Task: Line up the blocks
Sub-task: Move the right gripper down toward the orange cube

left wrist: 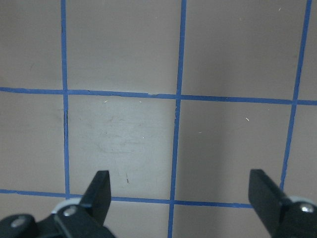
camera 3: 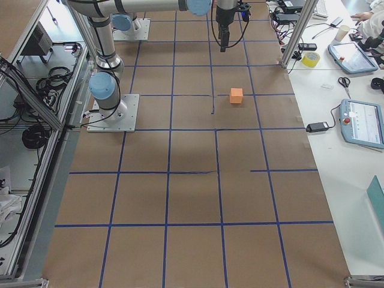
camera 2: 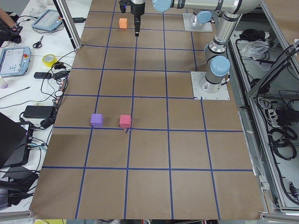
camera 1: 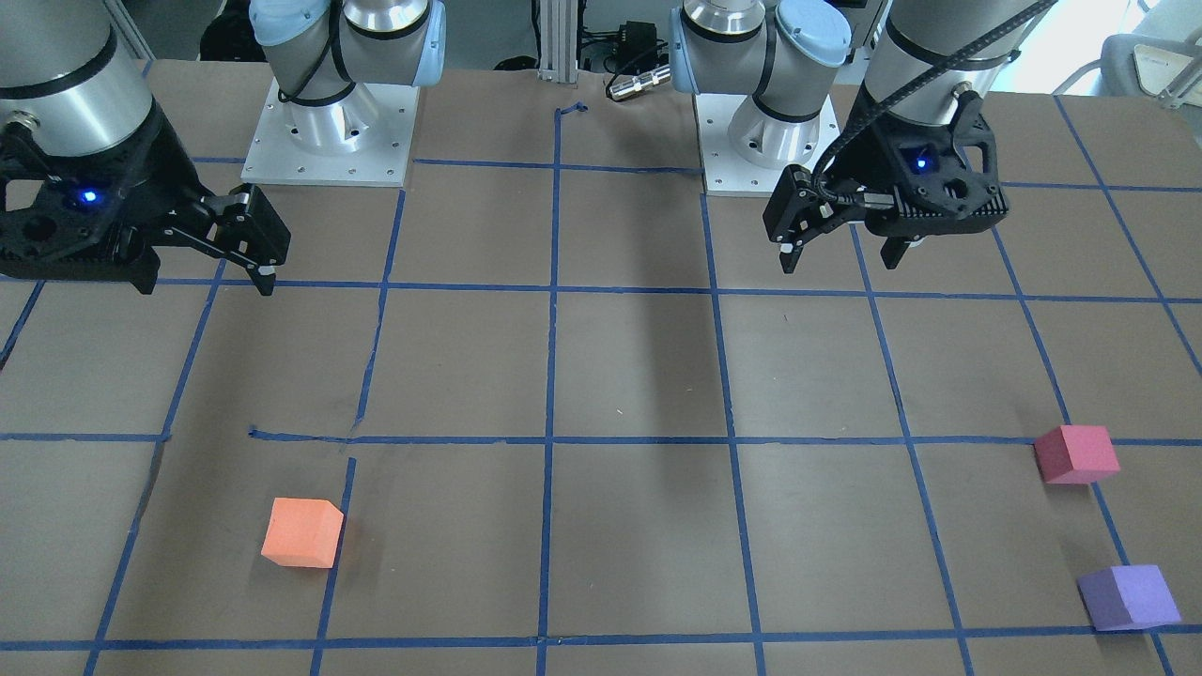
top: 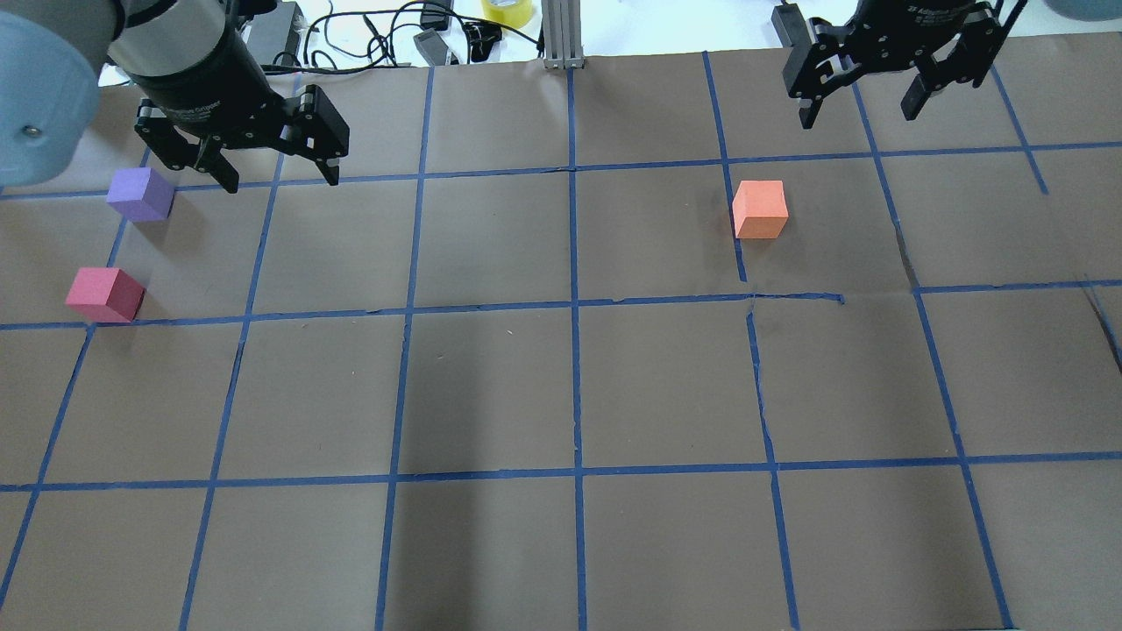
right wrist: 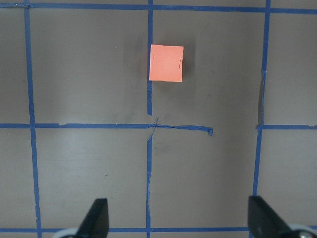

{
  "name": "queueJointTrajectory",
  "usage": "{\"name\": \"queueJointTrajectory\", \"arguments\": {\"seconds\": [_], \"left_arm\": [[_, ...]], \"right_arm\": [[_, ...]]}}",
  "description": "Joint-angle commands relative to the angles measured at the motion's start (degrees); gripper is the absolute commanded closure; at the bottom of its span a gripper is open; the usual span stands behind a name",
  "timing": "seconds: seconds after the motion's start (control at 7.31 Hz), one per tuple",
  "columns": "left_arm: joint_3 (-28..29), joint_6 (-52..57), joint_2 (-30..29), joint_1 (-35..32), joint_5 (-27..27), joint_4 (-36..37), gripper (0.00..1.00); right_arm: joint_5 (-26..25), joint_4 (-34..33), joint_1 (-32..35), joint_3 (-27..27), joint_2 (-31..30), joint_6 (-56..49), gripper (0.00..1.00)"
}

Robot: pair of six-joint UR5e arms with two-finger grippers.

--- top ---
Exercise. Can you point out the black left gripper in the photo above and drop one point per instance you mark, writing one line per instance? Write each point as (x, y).
(200, 77)

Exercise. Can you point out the black power adapter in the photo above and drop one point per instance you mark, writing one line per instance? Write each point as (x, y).
(272, 38)

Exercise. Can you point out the pink foam cube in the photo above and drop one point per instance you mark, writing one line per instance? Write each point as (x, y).
(105, 295)

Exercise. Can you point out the purple foam cube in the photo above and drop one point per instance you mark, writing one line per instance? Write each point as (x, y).
(140, 195)

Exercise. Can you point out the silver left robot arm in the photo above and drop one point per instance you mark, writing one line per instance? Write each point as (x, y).
(52, 54)

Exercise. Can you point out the orange foam cube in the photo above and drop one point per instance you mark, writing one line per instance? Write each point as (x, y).
(759, 210)

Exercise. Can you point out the yellow tape roll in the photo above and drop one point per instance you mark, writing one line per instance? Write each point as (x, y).
(513, 13)

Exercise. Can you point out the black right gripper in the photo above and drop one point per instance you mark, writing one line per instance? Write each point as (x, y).
(912, 19)

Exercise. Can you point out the aluminium frame post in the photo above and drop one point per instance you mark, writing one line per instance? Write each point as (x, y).
(561, 35)

